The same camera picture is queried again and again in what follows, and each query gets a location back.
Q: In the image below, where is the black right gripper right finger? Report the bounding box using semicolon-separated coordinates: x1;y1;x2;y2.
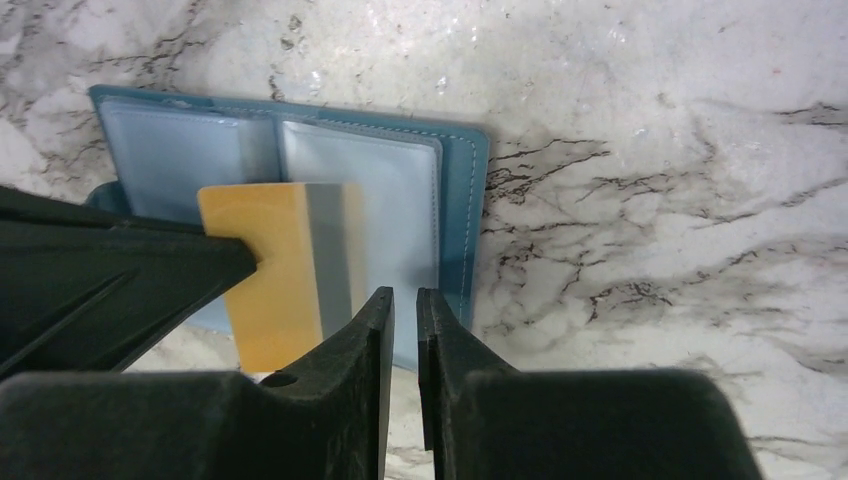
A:
416;288;761;479

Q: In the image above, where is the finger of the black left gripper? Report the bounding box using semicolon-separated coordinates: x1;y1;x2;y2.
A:
1;188;257;378

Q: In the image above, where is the gold credit card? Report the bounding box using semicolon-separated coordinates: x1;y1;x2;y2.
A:
197;183;368;374

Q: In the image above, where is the blue leather card holder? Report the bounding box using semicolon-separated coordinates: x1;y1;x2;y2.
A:
88;85;490;370

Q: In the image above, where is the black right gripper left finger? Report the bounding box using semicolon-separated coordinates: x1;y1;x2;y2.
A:
1;287;394;479

